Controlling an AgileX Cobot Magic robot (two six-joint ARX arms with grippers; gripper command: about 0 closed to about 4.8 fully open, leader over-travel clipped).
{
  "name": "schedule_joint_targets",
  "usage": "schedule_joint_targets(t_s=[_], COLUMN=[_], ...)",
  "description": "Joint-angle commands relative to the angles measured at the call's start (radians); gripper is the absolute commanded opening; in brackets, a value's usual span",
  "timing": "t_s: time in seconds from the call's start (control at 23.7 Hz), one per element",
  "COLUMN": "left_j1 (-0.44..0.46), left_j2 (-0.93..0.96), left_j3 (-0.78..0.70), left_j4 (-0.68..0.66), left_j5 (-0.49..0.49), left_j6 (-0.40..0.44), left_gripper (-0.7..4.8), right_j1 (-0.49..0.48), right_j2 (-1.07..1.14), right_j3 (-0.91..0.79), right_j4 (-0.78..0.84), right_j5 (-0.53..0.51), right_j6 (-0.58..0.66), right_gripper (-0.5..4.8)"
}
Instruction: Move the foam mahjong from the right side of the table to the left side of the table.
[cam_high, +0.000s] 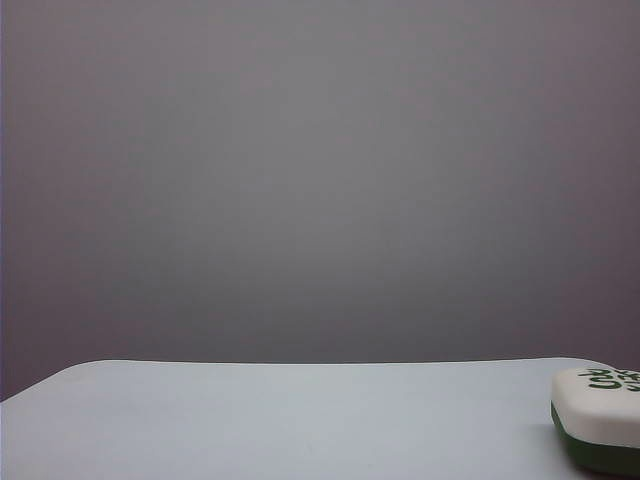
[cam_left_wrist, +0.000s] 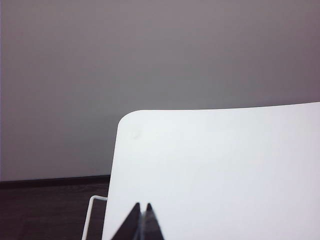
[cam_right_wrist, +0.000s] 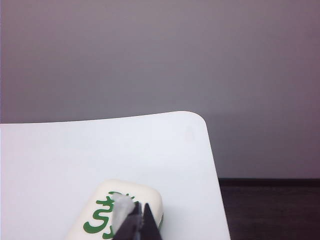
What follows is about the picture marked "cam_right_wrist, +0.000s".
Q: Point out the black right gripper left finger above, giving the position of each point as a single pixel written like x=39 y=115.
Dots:
x=126 y=222

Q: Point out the white foam mahjong tile green print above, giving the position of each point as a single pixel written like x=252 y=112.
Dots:
x=101 y=193

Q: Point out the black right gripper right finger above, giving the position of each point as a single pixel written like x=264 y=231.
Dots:
x=150 y=227

